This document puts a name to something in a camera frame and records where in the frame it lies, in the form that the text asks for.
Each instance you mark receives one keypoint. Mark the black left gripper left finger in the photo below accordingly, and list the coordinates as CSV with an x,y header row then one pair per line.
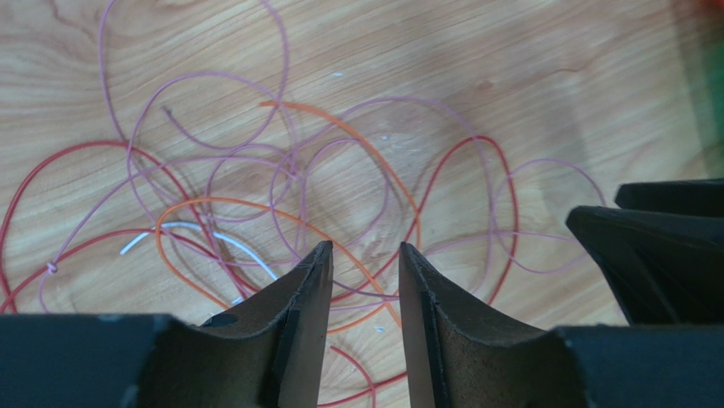
x,y
264,352

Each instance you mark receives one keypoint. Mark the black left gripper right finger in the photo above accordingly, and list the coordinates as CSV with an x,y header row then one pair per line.
x,y
461,352

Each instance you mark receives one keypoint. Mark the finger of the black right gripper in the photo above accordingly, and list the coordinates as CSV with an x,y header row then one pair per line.
x,y
663,268
701,198

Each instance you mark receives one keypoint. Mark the near green bin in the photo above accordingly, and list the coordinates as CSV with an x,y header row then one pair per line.
x,y
699,36

